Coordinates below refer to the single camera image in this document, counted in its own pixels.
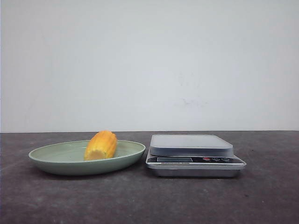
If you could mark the silver digital kitchen scale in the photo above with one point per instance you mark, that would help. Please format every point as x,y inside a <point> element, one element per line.
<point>192,155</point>

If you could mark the yellow corn cob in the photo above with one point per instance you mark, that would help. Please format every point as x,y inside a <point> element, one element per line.
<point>101,146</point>

